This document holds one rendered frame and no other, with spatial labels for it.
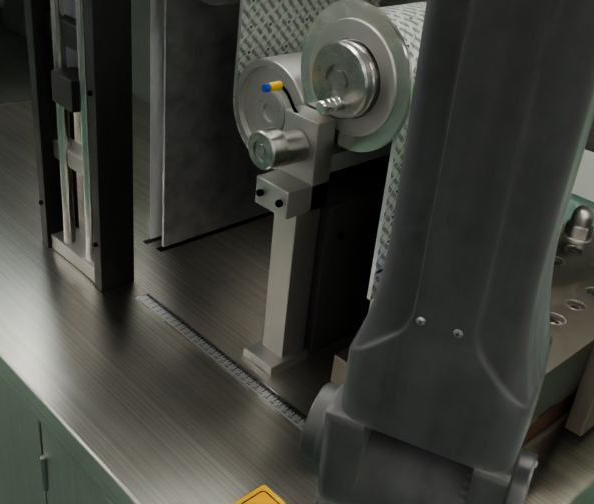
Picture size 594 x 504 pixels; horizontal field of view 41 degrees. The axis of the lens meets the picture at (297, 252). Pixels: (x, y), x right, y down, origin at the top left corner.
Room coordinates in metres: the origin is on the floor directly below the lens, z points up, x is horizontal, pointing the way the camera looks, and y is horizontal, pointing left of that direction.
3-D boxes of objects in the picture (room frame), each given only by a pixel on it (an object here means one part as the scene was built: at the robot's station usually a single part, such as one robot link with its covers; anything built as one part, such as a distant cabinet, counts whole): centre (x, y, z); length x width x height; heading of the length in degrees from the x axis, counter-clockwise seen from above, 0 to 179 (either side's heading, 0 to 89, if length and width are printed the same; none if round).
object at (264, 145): (0.73, 0.04, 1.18); 0.04 x 0.02 x 0.04; 46
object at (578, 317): (0.76, -0.28, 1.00); 0.40 x 0.16 x 0.06; 136
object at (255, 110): (0.94, -0.04, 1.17); 0.26 x 0.12 x 0.12; 136
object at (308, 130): (0.76, 0.01, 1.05); 0.06 x 0.05 x 0.31; 136
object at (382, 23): (0.76, -0.04, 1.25); 0.15 x 0.01 x 0.15; 46
